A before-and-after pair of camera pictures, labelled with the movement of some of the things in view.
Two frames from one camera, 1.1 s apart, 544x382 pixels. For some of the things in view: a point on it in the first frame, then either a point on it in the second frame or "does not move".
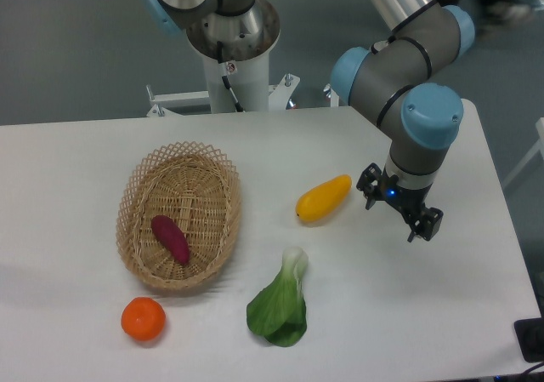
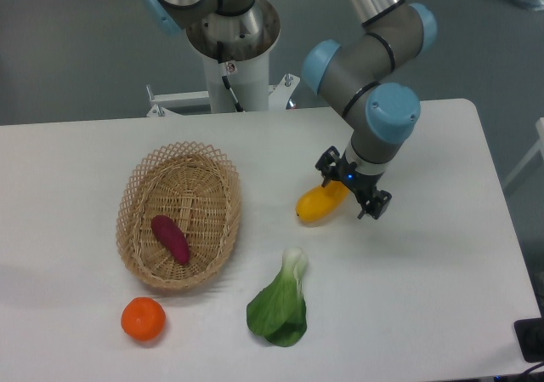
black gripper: [405, 201] to [362, 184]
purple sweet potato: [172, 236] does not move
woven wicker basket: [198, 188] does not move
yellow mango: [321, 201] does not move
